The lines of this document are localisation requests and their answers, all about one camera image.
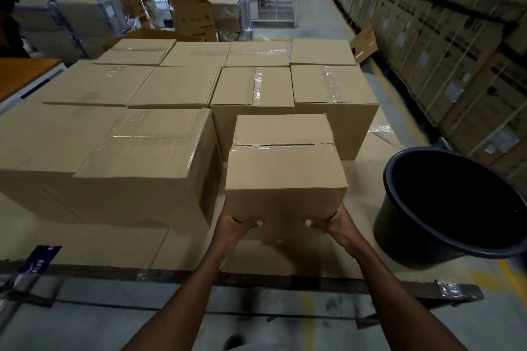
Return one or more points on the person's right hand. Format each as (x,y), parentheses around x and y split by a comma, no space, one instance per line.
(341,229)

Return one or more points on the person's left hand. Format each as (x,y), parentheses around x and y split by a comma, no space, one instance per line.
(230,231)

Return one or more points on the person's left thumb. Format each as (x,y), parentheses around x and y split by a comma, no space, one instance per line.
(249,224)

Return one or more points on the person's right thumb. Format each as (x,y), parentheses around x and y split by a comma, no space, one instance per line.
(318,223)

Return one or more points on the small taped carton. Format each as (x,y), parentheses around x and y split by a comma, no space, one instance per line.
(284,174)

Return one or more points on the person's left forearm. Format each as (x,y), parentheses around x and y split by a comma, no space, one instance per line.
(185,301)

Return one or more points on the person's right forearm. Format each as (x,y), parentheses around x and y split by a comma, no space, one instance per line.
(391,301)

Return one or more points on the dark plastic tub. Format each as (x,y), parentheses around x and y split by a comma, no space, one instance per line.
(436,206)

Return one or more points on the flat cardboard sheet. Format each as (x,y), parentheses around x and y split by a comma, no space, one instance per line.
(115,248)

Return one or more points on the group of sealed cardboard boxes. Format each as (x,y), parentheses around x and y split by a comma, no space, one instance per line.
(177,87)

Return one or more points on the flattened printed cardboard piece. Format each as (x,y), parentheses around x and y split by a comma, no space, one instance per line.
(364,44)

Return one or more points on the plastic wrapped cardboard box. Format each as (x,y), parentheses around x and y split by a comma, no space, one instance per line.
(230,13)

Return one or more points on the blue tape strip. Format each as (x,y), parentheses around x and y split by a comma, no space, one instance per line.
(39,260)

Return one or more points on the open brown cardboard box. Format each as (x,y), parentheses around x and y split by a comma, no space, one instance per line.
(191,17)

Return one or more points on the stack of blue edged boxes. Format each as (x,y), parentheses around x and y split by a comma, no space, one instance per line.
(78,21)

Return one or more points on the wooden top table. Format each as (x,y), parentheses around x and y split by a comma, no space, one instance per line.
(20,73)

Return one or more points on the dark pallet frame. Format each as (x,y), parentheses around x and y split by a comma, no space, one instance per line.
(296,280)

